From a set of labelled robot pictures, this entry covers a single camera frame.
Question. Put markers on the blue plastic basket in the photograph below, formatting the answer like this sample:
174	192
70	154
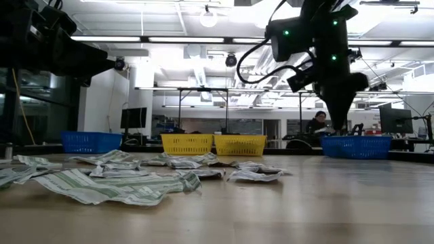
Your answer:
356	147
91	142

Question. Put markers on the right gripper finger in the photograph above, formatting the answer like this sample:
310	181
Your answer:
330	108
346	105

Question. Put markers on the black office chair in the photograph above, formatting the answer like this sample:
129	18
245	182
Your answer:
298	144

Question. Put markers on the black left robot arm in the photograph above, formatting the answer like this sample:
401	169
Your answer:
13	13

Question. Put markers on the red box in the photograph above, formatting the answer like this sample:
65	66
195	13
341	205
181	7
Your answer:
373	132

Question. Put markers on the person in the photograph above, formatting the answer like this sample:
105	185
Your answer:
317	122

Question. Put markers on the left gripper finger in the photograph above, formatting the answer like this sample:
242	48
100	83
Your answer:
95	61

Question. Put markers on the black metal stand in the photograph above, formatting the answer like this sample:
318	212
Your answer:
300	115
203	89

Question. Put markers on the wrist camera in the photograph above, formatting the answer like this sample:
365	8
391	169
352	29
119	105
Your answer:
61	22
291	39

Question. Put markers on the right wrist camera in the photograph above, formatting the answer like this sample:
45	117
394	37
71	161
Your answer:
291	39

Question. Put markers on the black computer monitor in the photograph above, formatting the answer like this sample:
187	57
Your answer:
134	117
395	120

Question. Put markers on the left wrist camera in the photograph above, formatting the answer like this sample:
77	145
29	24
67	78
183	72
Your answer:
61	22

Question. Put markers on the black background robot arm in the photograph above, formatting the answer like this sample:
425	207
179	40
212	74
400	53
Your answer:
357	128

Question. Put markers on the yellow plastic basket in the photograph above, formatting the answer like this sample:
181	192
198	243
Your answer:
186	144
239	145

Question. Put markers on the black ceiling camera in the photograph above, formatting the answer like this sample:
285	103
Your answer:
378	87
119	63
355	54
231	60

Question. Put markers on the green striped bandage packet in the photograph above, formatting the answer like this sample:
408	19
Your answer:
162	181
35	161
84	189
17	174
105	156
203	157

